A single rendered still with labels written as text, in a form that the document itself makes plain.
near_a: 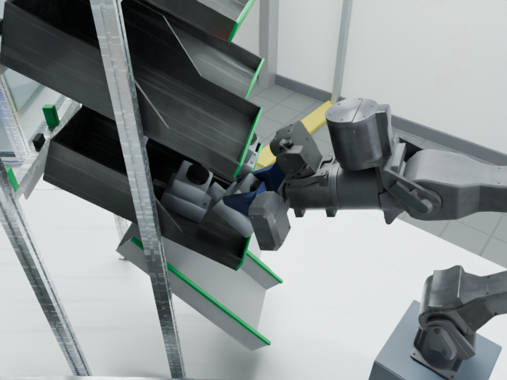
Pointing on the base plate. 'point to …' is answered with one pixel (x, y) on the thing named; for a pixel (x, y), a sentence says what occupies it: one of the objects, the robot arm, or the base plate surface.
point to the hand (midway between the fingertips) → (253, 190)
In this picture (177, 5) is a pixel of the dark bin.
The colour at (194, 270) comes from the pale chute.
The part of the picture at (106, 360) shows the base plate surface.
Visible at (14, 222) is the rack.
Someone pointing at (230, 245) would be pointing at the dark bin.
